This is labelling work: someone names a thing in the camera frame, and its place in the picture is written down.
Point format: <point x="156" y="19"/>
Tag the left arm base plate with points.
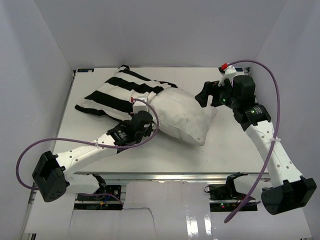
<point x="106" y="198"/>

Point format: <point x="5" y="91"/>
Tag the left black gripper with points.
<point x="149" y="129"/>

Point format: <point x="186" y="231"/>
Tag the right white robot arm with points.
<point x="289" y="189"/>

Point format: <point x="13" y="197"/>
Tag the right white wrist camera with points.
<point x="229" y="72"/>

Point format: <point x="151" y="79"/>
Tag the white pillow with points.
<point x="181" y="116"/>

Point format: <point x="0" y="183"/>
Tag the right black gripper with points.
<point x="211" y="88"/>

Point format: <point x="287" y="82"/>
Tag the black white striped pillowcase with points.
<point x="113" y="98"/>

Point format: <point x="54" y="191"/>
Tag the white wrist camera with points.
<point x="229" y="72"/>
<point x="139" y="104"/>

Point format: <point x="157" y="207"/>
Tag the aluminium table frame rail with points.
<point x="264" y="134"/>

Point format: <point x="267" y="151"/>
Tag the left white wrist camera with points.
<point x="139" y="104"/>

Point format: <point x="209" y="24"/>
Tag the left blue corner label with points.
<point x="85" y="70"/>

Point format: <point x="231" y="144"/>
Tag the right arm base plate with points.
<point x="221" y="200"/>

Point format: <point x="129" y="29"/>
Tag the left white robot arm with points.
<point x="56" y="174"/>

